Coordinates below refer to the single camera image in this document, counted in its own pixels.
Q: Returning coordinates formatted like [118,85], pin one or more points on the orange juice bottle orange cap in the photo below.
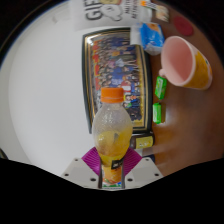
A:
[111,133]

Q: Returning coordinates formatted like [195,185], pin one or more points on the white paper gift bag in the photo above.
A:
[100,15]

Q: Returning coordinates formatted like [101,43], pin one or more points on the pink and yellow mug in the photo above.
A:
[180,63]

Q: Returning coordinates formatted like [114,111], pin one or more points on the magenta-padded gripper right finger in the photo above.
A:
[143,171]

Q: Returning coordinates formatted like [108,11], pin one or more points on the colourful puzzle cube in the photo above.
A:
[148,4]

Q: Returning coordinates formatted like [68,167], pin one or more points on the framed group photo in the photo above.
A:
[116,66]

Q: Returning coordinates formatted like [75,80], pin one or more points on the small green pack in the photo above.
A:
[161,87]
[157,113]

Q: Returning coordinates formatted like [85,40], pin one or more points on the flat round red coaster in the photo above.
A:
[183,26]

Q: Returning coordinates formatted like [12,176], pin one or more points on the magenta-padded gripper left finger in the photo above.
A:
[81,171]

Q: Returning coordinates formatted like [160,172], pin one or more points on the blue tissue pack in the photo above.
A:
[150,38]

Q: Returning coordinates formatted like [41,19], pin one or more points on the small printed snack pack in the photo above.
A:
[161,14]

